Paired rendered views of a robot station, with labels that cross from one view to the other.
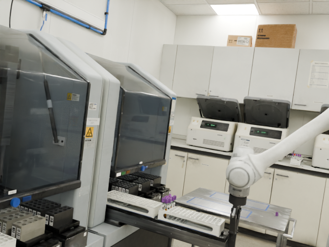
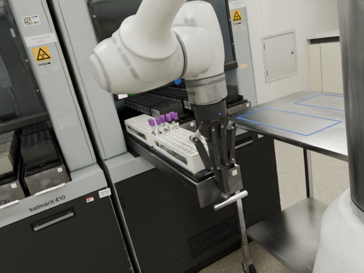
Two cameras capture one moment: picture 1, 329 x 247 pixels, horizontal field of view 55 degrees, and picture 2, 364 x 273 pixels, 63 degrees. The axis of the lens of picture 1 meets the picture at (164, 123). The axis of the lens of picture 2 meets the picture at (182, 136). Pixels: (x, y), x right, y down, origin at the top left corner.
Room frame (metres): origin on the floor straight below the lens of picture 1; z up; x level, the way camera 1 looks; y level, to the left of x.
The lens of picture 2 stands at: (0.81, -0.75, 1.15)
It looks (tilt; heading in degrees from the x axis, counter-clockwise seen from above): 18 degrees down; 42
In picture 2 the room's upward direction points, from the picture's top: 12 degrees counter-clockwise
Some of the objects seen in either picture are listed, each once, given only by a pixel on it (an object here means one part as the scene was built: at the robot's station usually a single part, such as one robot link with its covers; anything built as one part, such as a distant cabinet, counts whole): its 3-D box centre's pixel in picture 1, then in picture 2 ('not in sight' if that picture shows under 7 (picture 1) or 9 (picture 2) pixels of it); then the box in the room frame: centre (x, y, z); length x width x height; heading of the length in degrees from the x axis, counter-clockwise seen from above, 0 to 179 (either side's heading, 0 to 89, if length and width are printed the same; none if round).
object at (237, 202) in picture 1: (236, 205); (212, 119); (1.36, -0.36, 0.96); 0.08 x 0.07 x 0.09; 156
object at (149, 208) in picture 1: (131, 204); (147, 129); (1.57, 0.11, 0.83); 0.30 x 0.10 x 0.06; 66
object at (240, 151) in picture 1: (242, 164); (193, 41); (1.35, -0.35, 1.14); 0.13 x 0.11 x 0.16; 164
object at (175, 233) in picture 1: (162, 224); (169, 153); (1.49, -0.05, 0.78); 0.73 x 0.14 x 0.09; 66
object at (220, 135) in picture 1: (217, 122); not in sight; (4.07, -0.67, 1.22); 0.62 x 0.56 x 0.64; 154
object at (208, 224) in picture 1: (190, 220); (183, 148); (1.44, -0.18, 0.83); 0.30 x 0.10 x 0.06; 66
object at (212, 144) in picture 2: (234, 221); (212, 148); (1.35, -0.35, 0.89); 0.04 x 0.01 x 0.11; 66
